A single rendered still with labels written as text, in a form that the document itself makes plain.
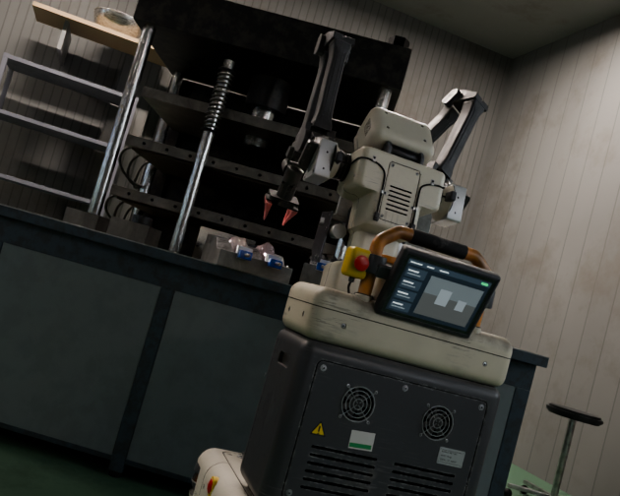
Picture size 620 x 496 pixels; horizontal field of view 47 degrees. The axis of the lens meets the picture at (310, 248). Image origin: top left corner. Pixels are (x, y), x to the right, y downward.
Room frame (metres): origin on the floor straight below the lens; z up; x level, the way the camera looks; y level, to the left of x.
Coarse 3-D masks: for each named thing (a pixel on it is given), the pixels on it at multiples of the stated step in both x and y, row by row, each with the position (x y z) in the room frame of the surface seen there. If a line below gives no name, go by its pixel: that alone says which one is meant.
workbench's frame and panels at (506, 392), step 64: (0, 256) 2.51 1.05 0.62; (64, 256) 2.50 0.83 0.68; (128, 256) 2.49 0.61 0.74; (0, 320) 2.50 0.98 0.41; (64, 320) 2.49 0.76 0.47; (128, 320) 2.49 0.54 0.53; (192, 320) 2.48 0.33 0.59; (256, 320) 2.47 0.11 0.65; (0, 384) 2.50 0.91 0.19; (64, 384) 2.49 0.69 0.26; (128, 384) 2.48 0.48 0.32; (192, 384) 2.47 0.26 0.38; (256, 384) 2.46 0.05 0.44; (512, 384) 2.43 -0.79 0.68; (128, 448) 2.48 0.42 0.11; (192, 448) 2.47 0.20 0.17; (512, 448) 2.42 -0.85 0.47
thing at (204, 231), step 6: (204, 228) 3.30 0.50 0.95; (210, 228) 3.30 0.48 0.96; (204, 234) 3.30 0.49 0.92; (216, 234) 3.30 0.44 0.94; (222, 234) 3.30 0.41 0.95; (228, 234) 3.30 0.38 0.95; (198, 240) 3.30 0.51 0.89; (204, 240) 3.30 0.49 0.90; (246, 240) 3.29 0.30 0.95; (252, 240) 3.29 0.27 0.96; (198, 246) 3.30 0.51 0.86; (198, 252) 3.30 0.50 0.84; (198, 258) 3.30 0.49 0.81
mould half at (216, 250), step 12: (216, 240) 2.56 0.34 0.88; (228, 240) 2.59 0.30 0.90; (204, 252) 2.80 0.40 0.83; (216, 252) 2.47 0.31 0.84; (228, 252) 2.39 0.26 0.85; (252, 252) 2.57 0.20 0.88; (228, 264) 2.39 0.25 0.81; (240, 264) 2.40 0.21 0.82; (252, 264) 2.41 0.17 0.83; (264, 264) 2.42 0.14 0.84; (264, 276) 2.42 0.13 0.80; (276, 276) 2.43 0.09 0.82; (288, 276) 2.44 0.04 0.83
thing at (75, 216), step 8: (72, 208) 2.69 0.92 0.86; (64, 216) 2.70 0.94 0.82; (72, 216) 2.69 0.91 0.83; (80, 216) 2.69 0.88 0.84; (88, 216) 2.69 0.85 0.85; (96, 216) 2.69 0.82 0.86; (80, 224) 2.69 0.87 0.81; (88, 224) 2.69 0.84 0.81; (96, 224) 2.70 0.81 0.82; (104, 224) 2.78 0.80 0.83; (104, 232) 2.81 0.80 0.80
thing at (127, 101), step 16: (144, 32) 3.27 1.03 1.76; (144, 48) 3.27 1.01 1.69; (144, 64) 3.28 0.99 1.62; (128, 80) 3.27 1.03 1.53; (176, 80) 3.94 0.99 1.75; (128, 96) 3.27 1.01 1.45; (384, 96) 3.21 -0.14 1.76; (128, 112) 3.28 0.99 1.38; (112, 128) 3.28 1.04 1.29; (160, 128) 3.94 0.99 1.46; (112, 144) 3.26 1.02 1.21; (112, 160) 3.27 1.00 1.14; (144, 176) 3.95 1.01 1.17; (96, 192) 3.27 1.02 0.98; (144, 192) 3.94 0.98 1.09; (96, 208) 3.27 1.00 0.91; (336, 256) 3.22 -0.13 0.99
